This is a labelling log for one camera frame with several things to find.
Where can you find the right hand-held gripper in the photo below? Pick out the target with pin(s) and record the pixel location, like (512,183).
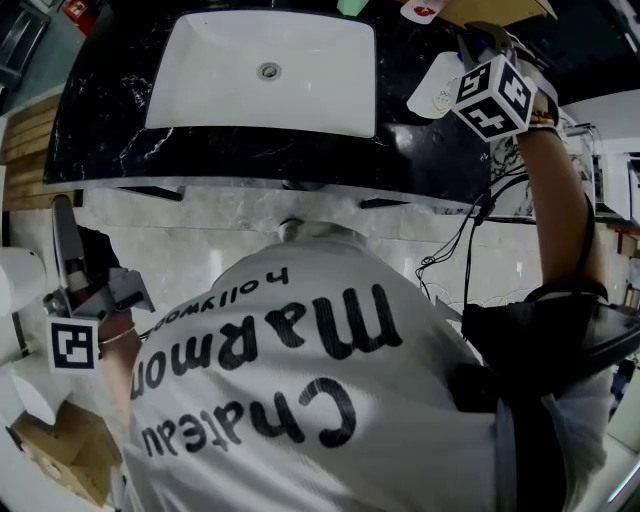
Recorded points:
(495,100)

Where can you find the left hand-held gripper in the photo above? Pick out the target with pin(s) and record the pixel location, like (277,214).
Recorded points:
(72,345)

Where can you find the white pump bottle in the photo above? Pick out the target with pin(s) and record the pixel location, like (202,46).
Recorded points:
(432,90)

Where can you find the person's right forearm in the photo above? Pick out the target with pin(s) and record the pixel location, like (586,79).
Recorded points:
(560,210)

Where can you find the person's left forearm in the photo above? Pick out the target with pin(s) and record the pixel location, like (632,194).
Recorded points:
(117,370)

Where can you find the large cardboard box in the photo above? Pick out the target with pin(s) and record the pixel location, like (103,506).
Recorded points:
(500,9)

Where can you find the black plastic cabinet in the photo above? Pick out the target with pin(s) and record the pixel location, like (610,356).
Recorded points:
(590,45)

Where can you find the wooden slat pallet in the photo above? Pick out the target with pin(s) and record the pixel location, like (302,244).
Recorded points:
(30,150)

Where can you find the white marble sink block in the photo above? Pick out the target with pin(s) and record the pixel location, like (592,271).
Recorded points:
(505,155)

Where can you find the black marble vanity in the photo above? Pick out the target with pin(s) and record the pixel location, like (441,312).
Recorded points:
(100,125)

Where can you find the slim chrome faucet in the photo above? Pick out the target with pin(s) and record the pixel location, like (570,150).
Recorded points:
(582,131)

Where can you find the green cup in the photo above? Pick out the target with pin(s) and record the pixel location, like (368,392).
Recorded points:
(352,5)

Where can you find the small cardboard box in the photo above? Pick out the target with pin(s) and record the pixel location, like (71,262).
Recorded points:
(75,450)

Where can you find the white rectangular sink basin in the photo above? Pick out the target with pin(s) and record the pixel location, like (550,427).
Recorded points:
(260,110)

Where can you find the red fire extinguisher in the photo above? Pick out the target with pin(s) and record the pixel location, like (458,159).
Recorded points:
(80,12)

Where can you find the person's white printed t-shirt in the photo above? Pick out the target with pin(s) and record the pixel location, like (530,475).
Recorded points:
(325,400)

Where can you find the black body harness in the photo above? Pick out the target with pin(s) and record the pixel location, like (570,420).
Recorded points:
(550,450)

